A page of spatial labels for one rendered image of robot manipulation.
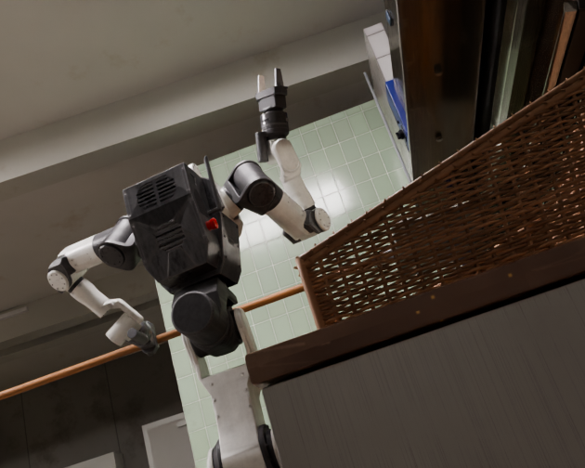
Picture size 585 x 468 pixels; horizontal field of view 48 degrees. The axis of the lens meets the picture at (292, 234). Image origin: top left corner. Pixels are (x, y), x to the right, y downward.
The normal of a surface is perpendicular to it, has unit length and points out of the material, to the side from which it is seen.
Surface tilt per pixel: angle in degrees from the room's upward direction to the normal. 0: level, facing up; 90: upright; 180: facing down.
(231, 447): 67
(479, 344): 90
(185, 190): 90
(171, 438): 90
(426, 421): 90
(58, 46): 180
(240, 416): 81
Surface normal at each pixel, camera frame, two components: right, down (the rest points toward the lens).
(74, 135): -0.15, -0.37
